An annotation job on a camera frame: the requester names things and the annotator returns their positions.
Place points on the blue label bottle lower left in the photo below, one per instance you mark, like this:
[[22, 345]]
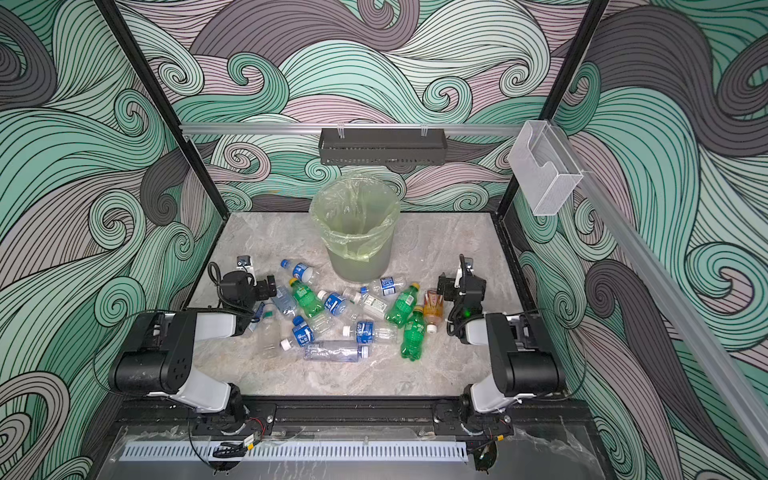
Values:
[[306, 330]]

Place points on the black perforated wall shelf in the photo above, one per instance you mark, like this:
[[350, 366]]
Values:
[[368, 147]]

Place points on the white slotted cable duct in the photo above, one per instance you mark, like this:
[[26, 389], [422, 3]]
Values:
[[344, 451]]

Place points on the white cap blue label bottle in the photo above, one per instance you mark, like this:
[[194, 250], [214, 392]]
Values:
[[338, 306]]

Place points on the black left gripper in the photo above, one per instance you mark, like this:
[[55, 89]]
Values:
[[264, 288]]

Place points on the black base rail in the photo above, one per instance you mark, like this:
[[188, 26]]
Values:
[[286, 415]]

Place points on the green Sprite bottle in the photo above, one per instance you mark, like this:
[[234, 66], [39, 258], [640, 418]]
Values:
[[306, 299], [403, 306], [413, 335]]

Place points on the crushed clear bottle front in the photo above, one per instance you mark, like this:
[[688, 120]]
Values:
[[343, 351]]

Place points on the pepsi bottle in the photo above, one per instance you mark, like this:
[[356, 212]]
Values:
[[301, 270], [384, 286]]

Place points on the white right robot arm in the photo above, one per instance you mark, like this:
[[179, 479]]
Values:
[[522, 362]]

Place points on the aluminium right rail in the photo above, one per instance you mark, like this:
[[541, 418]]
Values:
[[745, 403]]

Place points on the grey mesh waste bin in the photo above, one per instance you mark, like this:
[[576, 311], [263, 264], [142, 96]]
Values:
[[359, 252]]

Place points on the Pocari bottle centre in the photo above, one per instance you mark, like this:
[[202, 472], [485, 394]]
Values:
[[369, 332]]

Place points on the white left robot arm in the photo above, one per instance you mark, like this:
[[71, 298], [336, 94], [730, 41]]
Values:
[[156, 357]]

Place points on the aluminium rear rail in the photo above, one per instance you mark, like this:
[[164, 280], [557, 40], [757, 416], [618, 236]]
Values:
[[269, 128]]

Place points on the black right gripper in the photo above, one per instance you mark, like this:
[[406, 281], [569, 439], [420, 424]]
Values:
[[448, 287]]

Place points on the clear acrylic wall holder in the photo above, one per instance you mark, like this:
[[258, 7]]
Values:
[[544, 163]]

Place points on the clear square bottle green band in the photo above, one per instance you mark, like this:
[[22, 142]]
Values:
[[268, 333]]

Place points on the aluminium rail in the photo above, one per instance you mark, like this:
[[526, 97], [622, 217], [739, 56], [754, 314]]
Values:
[[269, 128], [745, 403]]

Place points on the amber tea bottle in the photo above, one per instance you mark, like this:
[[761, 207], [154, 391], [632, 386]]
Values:
[[433, 310]]

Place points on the clear bottle green white label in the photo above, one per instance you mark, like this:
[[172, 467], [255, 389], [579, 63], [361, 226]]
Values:
[[367, 303]]

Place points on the black left frame post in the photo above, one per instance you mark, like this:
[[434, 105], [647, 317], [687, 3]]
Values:
[[115, 21]]

